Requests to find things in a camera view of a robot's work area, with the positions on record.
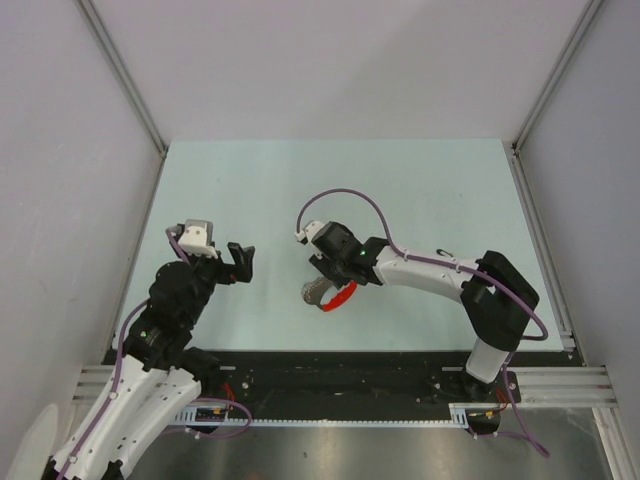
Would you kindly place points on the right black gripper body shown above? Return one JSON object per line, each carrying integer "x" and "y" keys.
{"x": 333, "y": 269}

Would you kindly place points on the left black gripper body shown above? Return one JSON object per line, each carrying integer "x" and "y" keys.
{"x": 206, "y": 269}

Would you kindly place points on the red handled keyring holder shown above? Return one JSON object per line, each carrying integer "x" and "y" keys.
{"x": 324, "y": 295}

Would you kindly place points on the black tagged key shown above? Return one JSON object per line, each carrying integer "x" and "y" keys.
{"x": 444, "y": 253}

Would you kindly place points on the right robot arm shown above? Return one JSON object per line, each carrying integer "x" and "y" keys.
{"x": 497, "y": 299}

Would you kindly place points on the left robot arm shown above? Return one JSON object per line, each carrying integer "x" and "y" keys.
{"x": 156, "y": 374}

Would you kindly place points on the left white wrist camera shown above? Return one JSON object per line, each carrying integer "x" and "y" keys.
{"x": 195, "y": 237}

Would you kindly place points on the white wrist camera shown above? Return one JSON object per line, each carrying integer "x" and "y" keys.
{"x": 307, "y": 234}
{"x": 195, "y": 237}

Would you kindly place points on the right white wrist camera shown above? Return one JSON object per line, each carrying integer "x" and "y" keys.
{"x": 307, "y": 234}

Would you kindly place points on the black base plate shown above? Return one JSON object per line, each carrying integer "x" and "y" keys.
{"x": 371, "y": 387}

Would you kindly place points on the slotted cable duct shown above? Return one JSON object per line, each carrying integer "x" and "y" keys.
{"x": 207, "y": 418}

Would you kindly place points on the left aluminium frame post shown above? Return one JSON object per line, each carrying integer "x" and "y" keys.
{"x": 117, "y": 65}

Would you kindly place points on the aluminium frame post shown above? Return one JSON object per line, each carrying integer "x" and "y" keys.
{"x": 117, "y": 65}
{"x": 586, "y": 21}

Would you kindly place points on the right aluminium frame post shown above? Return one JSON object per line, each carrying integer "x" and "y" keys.
{"x": 586, "y": 21}

